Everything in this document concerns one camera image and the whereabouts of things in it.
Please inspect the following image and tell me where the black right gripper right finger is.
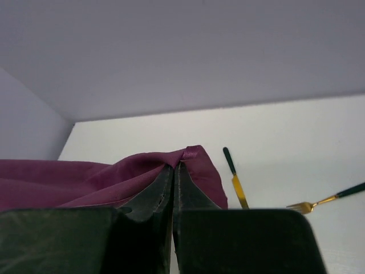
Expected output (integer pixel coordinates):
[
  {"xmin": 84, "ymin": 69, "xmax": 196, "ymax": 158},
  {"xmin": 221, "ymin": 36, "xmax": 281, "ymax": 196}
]
[{"xmin": 173, "ymin": 163, "xmax": 326, "ymax": 273}]

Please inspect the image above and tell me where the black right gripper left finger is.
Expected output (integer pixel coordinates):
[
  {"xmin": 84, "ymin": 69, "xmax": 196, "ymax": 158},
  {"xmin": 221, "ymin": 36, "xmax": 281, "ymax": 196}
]
[{"xmin": 1, "ymin": 166, "xmax": 173, "ymax": 273}]

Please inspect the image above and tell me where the purple cloth napkin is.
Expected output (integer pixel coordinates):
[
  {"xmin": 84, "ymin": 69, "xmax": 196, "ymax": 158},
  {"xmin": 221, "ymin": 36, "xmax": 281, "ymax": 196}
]
[{"xmin": 1, "ymin": 145, "xmax": 228, "ymax": 211}]

